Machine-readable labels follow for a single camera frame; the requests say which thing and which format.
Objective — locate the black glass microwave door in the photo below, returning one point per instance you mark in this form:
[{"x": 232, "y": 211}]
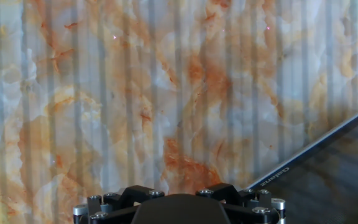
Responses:
[{"x": 334, "y": 174}]

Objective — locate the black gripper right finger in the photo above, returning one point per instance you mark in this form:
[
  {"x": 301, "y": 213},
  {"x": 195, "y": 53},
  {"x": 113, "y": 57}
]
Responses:
[{"x": 247, "y": 205}]

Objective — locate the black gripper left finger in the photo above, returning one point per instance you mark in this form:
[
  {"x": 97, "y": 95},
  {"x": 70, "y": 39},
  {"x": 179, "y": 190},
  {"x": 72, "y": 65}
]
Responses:
[{"x": 110, "y": 205}]

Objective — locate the marble pattern table mat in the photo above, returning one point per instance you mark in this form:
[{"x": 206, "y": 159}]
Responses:
[{"x": 154, "y": 99}]

